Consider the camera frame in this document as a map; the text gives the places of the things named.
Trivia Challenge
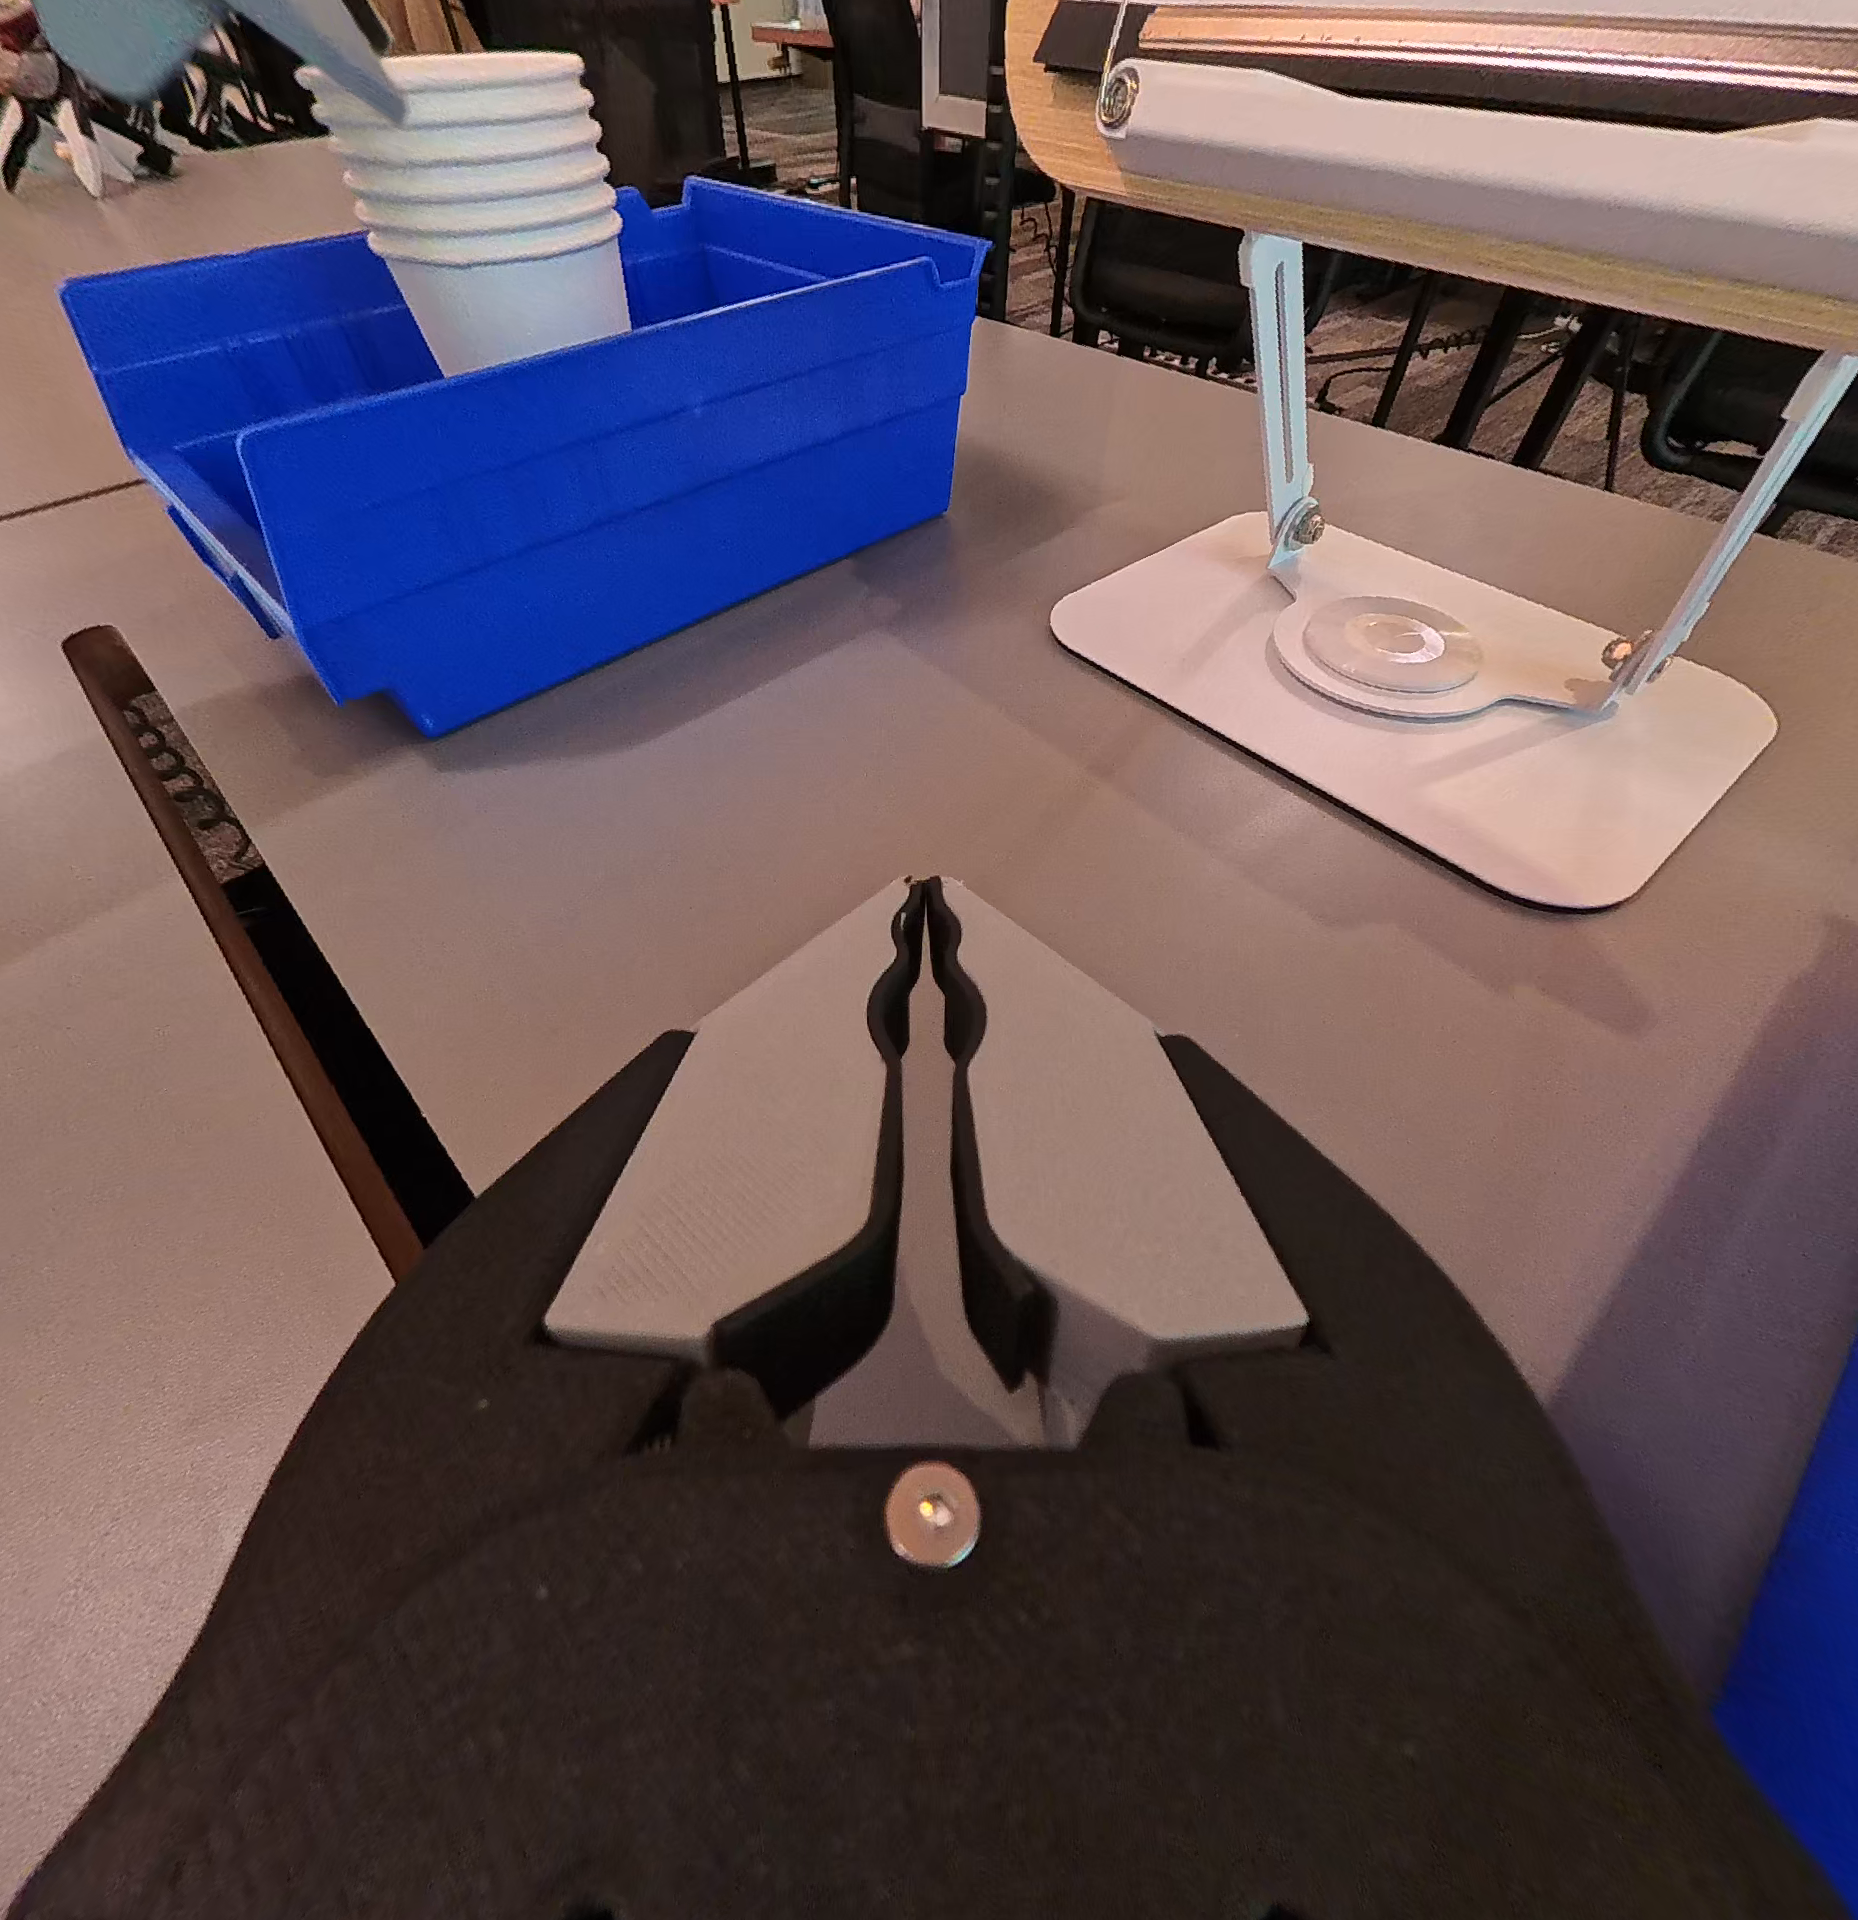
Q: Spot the blue plastic bin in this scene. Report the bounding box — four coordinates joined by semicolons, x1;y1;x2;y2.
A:
60;176;994;740
1713;1251;1858;1920

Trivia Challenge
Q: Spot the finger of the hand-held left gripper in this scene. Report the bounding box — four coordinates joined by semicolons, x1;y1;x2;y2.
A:
218;0;409;126
28;0;226;103

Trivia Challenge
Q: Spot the white and wood document stand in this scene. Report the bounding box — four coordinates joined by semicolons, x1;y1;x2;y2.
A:
1004;0;1858;914

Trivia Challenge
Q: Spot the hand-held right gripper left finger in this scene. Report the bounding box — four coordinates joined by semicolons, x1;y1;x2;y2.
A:
543;874;931;1404

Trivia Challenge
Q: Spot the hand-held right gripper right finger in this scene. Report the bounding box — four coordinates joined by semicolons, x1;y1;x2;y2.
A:
922;874;1310;1449

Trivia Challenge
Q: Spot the stack of nested white cups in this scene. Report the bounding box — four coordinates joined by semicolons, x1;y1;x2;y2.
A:
297;49;634;379

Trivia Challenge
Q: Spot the coiled cable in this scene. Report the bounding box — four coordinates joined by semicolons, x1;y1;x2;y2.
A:
110;697;264;878

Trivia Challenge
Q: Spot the black office chair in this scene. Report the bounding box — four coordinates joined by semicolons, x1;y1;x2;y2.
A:
1635;329;1858;527
1070;194;1472;384

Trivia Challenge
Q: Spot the black backing board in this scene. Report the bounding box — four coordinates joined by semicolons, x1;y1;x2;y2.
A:
1032;0;1858;135

